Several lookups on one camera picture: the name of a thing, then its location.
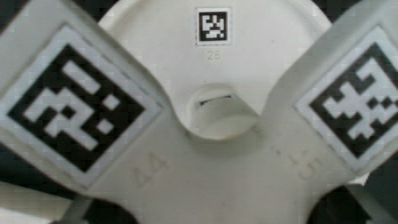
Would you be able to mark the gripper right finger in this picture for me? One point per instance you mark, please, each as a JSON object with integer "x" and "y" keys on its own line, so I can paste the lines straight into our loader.
{"x": 348, "y": 207}

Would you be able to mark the white cross-shaped table base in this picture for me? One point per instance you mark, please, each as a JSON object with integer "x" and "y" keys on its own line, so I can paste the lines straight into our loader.
{"x": 90, "y": 125}

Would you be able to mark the white front border rail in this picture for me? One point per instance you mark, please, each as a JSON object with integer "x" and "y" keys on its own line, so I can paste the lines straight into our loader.
{"x": 28, "y": 207}

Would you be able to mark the white round table top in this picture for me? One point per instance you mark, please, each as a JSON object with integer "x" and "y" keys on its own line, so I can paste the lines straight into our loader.
{"x": 215, "y": 42}

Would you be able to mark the white cylindrical table leg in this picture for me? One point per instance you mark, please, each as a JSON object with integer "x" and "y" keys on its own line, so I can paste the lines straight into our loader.
{"x": 220, "y": 116}

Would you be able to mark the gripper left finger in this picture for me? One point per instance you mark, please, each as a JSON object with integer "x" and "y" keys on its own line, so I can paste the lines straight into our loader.
{"x": 92, "y": 211}

